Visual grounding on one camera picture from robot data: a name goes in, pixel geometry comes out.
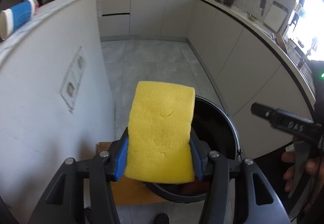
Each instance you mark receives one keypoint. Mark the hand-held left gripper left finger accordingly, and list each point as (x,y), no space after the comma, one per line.
(120,160)

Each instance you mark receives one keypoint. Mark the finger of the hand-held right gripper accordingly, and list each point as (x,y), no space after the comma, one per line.
(263,112)

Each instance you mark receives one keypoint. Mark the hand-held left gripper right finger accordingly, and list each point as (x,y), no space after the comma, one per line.
(198,163)

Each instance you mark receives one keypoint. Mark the black bucket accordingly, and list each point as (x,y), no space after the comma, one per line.
(215,122)

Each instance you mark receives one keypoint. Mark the yellow sponge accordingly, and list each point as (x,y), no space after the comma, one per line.
(159,132)

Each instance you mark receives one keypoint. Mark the blue white red cup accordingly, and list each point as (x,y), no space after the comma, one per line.
(21,15)

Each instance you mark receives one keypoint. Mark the person's right hand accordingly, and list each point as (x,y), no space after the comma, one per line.
(313,167)

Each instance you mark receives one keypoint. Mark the wooden stool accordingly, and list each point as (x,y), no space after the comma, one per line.
(131,193)

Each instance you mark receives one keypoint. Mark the black mesh shoe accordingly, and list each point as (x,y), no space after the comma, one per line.
(88,216)
(162,219)

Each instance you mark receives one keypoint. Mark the steel sink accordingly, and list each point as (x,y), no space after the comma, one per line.
(293,54)

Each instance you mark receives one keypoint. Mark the brown wooden board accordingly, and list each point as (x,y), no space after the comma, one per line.
(281,41)

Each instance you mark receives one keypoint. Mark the steel faucet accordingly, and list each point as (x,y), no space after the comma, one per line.
(307,53)

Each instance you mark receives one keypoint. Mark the island socket panel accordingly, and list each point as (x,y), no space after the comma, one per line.
(73,79)

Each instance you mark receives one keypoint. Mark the white cutting board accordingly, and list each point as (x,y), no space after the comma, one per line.
(274,17)

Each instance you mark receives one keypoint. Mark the small metal scoop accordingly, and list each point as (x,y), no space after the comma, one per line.
(252,17)

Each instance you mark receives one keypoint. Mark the window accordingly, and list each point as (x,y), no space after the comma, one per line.
(313,24)

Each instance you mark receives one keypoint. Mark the hanging cleaver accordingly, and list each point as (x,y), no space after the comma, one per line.
(263,3)

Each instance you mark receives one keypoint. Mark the grey lower cabinets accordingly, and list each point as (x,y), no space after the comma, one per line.
(151,11)

